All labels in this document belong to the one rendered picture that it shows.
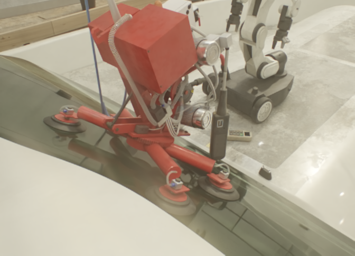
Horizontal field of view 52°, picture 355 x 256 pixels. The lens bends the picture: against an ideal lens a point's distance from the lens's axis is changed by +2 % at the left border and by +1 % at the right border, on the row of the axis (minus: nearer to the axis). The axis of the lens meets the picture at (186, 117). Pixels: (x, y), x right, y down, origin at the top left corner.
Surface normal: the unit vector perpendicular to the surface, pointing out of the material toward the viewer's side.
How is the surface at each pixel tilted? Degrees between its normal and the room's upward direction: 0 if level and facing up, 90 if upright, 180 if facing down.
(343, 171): 10
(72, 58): 90
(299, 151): 0
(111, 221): 21
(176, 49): 90
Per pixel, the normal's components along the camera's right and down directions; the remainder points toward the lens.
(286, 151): 0.03, -0.84
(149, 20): -0.20, -0.66
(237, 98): -0.76, 0.33
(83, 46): 0.70, 0.40
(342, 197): 0.24, -0.70
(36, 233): 0.29, -0.91
